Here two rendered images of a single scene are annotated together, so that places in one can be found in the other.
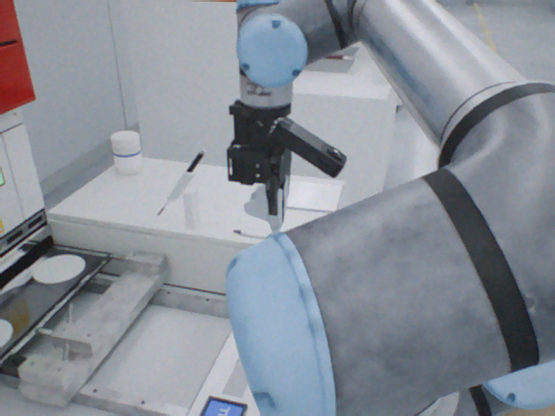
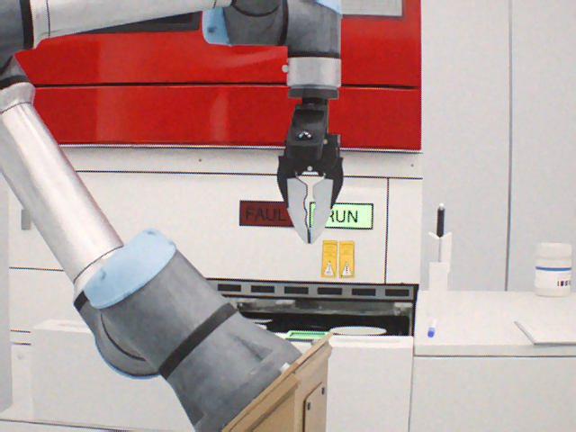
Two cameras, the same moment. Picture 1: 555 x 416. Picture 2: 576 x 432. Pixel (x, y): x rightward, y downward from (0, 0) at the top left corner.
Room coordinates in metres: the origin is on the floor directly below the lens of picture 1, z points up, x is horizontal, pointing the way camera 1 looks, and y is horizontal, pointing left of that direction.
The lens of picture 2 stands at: (0.40, -1.64, 1.23)
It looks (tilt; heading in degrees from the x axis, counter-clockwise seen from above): 3 degrees down; 80
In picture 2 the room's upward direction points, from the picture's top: 1 degrees clockwise
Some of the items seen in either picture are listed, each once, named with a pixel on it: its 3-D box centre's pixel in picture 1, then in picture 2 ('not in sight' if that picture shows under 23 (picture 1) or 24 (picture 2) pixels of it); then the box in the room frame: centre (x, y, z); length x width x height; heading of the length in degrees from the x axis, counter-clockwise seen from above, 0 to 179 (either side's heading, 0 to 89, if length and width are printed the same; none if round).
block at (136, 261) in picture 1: (146, 262); not in sight; (0.92, 0.28, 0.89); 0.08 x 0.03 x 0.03; 74
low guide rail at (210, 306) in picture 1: (150, 295); not in sight; (0.88, 0.27, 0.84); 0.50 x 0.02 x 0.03; 74
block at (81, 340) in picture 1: (77, 338); not in sight; (0.69, 0.34, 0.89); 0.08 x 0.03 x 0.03; 74
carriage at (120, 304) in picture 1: (105, 322); not in sight; (0.76, 0.32, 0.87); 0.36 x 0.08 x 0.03; 164
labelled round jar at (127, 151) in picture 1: (127, 152); (553, 269); (1.25, 0.38, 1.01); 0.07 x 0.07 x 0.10
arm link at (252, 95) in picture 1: (265, 89); (311, 75); (0.71, 0.01, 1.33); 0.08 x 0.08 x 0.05
